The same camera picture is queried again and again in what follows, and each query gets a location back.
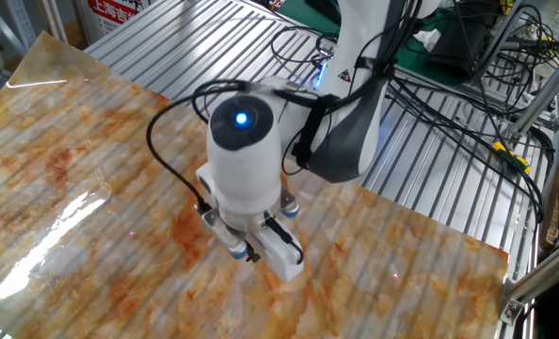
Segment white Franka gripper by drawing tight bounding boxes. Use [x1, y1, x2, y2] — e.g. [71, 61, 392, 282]
[195, 162, 305, 283]

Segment orange marble pattern mat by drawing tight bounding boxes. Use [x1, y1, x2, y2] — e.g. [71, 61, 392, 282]
[0, 31, 510, 339]

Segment green cutting mat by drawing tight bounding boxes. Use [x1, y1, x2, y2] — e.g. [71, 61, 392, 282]
[279, 0, 469, 89]

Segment crumpled white tissue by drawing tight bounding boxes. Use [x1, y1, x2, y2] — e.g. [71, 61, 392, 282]
[414, 28, 443, 53]

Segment red white sign box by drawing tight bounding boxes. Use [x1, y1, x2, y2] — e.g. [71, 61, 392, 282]
[74, 0, 145, 43]

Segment black bag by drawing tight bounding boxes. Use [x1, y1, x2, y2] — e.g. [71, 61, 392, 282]
[424, 8, 497, 84]

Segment grey perforated shelf upright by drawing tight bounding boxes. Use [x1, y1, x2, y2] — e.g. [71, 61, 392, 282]
[0, 0, 29, 57]

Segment silver wrist camera blue ends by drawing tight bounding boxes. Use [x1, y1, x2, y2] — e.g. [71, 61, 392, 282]
[200, 187, 302, 261]

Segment black camera cable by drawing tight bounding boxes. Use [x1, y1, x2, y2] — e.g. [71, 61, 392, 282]
[146, 79, 318, 216]

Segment thick black floor cable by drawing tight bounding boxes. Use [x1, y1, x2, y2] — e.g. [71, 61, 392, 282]
[391, 79, 545, 223]

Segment yellow green handled screwdriver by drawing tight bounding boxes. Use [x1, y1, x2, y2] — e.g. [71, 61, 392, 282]
[490, 140, 533, 174]

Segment aluminium frame bar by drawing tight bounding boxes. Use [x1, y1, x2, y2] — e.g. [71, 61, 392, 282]
[499, 234, 559, 326]

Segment aluminium frame post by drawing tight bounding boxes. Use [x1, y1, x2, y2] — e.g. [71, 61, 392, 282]
[509, 44, 559, 140]

